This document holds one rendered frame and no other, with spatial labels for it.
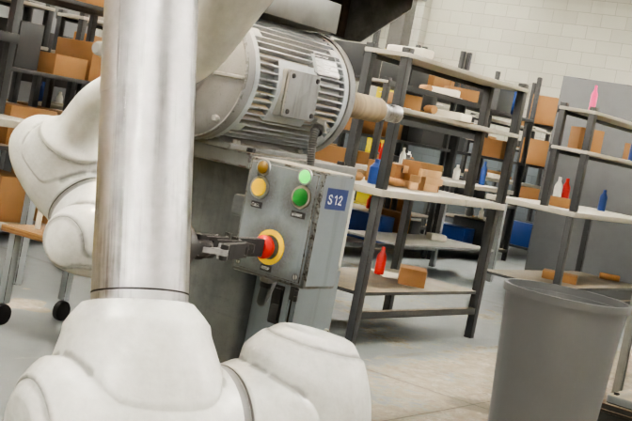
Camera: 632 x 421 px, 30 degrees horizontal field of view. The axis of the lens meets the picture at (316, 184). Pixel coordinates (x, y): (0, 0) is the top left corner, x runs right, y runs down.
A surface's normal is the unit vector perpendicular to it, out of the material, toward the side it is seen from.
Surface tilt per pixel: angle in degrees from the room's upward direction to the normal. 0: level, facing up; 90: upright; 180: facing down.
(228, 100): 102
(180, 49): 72
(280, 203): 90
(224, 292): 90
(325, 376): 60
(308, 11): 90
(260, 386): 36
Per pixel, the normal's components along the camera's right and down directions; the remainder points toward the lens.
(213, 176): -0.60, 0.22
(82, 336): -0.52, -0.47
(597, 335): 0.36, 0.18
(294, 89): 0.80, 0.18
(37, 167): -0.55, 0.00
